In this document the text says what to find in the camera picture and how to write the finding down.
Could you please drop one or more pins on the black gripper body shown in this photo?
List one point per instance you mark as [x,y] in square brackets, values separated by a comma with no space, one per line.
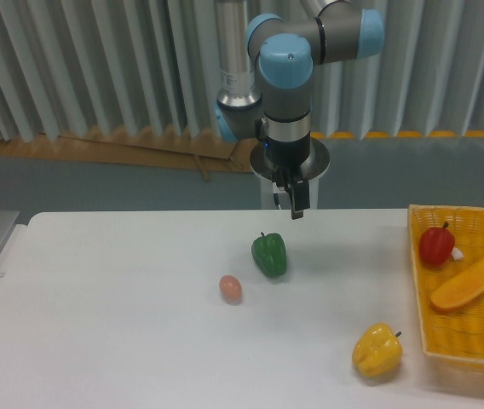
[286,158]

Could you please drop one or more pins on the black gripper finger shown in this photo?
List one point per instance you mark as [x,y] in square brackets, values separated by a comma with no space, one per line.
[298,190]

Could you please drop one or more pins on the green bell pepper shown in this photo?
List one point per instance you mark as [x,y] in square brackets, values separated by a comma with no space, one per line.
[269,254]

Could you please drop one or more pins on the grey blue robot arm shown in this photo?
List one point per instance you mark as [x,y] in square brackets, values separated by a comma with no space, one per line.
[267,67]

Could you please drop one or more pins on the yellow woven basket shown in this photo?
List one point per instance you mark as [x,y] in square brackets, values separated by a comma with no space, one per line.
[458,335]

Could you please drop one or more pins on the brown cardboard sheet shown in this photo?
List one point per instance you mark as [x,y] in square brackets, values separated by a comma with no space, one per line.
[205,153]

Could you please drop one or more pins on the brown egg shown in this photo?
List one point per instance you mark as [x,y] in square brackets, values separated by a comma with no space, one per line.
[231,289]

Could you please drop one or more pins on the red bell pepper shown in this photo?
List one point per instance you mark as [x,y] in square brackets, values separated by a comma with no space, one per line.
[436,244]

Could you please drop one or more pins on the small white object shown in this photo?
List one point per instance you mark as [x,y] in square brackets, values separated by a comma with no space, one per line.
[457,254]

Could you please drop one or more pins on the yellow bell pepper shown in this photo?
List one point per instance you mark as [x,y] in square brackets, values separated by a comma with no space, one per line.
[377,351]

